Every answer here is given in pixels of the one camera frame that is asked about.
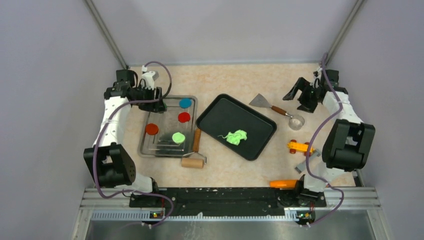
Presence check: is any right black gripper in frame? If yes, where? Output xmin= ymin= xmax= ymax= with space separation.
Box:
xmin=283 ymin=78 xmax=321 ymax=114

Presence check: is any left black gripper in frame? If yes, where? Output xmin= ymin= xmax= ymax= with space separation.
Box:
xmin=132 ymin=84 xmax=166 ymax=113

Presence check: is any round metal cookie cutter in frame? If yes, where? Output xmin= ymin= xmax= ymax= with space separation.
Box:
xmin=288 ymin=115 xmax=305 ymax=131

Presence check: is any metal scraper wooden handle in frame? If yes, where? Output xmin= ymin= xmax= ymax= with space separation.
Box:
xmin=249 ymin=93 xmax=294 ymax=118

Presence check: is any silver metal tray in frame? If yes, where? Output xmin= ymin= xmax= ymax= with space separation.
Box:
xmin=138 ymin=95 xmax=198 ymax=158

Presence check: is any round green dough wrapper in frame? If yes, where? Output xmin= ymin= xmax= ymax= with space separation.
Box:
xmin=171 ymin=132 xmax=186 ymax=145

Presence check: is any black baking tray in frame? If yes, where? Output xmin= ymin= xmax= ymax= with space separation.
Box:
xmin=196 ymin=93 xmax=278 ymax=161

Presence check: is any green dough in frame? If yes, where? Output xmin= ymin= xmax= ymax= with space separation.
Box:
xmin=218 ymin=129 xmax=248 ymax=146

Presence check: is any wooden dough roller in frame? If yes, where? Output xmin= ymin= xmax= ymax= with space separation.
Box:
xmin=180 ymin=128 xmax=207 ymax=169

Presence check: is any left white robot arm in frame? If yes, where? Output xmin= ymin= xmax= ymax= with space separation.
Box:
xmin=83 ymin=66 xmax=166 ymax=207

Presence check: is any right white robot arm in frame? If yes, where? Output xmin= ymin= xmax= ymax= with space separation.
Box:
xmin=283 ymin=68 xmax=376 ymax=206

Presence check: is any orange dough disc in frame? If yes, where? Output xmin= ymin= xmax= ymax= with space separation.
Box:
xmin=144 ymin=123 xmax=159 ymax=136

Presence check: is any blue dough disc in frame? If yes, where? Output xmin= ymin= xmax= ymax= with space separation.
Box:
xmin=178 ymin=98 xmax=192 ymax=109

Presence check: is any red dough disc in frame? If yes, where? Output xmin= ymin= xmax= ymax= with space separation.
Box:
xmin=177 ymin=112 xmax=191 ymax=123

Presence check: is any yellow toy brick car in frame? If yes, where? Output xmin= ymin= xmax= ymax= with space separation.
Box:
xmin=287 ymin=139 xmax=315 ymax=157

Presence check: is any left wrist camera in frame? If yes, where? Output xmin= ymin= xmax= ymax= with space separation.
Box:
xmin=140 ymin=65 xmax=159 ymax=90

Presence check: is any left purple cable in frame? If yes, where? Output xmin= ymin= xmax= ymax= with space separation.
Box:
xmin=92 ymin=60 xmax=175 ymax=229

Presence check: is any purple cable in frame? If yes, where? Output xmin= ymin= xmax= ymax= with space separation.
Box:
xmin=304 ymin=52 xmax=345 ymax=228
xmin=92 ymin=60 xmax=175 ymax=229

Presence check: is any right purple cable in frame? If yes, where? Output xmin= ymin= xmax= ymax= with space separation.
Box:
xmin=304 ymin=52 xmax=345 ymax=228

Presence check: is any orange handled tool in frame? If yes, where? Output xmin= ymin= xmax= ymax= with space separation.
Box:
xmin=269 ymin=179 xmax=298 ymax=189

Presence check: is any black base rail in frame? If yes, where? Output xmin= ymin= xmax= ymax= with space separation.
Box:
xmin=129 ymin=187 xmax=327 ymax=217

